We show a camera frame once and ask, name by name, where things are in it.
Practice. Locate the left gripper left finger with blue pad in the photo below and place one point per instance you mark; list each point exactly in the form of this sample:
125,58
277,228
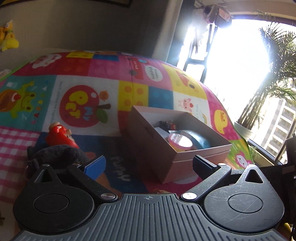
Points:
85,176

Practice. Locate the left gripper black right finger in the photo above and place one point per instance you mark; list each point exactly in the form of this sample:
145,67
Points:
213,176

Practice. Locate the black plush toy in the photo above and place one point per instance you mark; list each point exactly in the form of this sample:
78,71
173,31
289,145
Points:
59,157

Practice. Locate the blue tissue packet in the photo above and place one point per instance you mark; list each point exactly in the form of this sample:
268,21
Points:
199,142

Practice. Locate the pink round tin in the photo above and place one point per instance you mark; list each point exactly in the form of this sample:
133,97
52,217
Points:
179,143

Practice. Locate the pink cardboard box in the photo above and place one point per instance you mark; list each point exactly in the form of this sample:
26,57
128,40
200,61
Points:
168,164

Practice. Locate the white paper card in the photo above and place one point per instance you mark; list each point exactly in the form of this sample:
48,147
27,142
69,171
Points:
164,134

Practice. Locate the colourful patchwork play mat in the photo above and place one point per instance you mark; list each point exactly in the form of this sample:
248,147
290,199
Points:
92,94

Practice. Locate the potted palm plant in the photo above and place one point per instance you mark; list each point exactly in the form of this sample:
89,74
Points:
280,47

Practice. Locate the yellow plush duck toys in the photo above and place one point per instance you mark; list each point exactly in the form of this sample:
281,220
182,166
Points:
8,39

